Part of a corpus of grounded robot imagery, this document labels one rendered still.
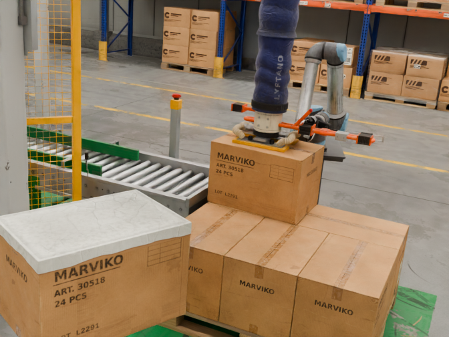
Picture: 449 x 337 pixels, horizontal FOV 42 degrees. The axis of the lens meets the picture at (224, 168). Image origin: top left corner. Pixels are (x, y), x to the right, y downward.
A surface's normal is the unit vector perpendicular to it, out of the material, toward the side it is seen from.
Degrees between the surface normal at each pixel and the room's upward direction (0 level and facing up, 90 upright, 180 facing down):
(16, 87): 90
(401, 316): 0
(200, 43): 92
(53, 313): 90
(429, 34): 90
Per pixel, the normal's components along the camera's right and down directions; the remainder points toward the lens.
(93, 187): -0.42, 0.25
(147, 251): 0.63, 0.29
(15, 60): 0.90, 0.19
